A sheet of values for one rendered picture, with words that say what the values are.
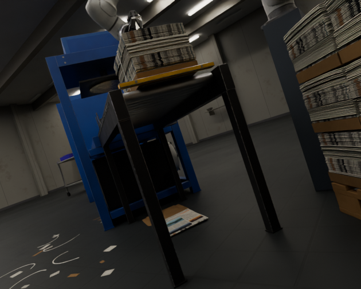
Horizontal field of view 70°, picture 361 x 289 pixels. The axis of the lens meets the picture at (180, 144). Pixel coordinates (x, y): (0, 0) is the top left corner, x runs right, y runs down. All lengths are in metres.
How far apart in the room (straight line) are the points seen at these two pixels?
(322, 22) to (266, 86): 11.87
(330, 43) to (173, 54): 0.59
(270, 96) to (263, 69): 1.31
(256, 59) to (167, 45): 11.99
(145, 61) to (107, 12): 0.57
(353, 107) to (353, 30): 0.25
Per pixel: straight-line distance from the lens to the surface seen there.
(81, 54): 2.55
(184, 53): 1.20
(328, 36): 1.08
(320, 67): 1.15
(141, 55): 1.14
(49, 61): 2.53
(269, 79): 12.89
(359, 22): 0.97
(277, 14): 1.70
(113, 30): 1.65
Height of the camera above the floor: 0.54
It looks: 1 degrees down
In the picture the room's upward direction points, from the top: 19 degrees counter-clockwise
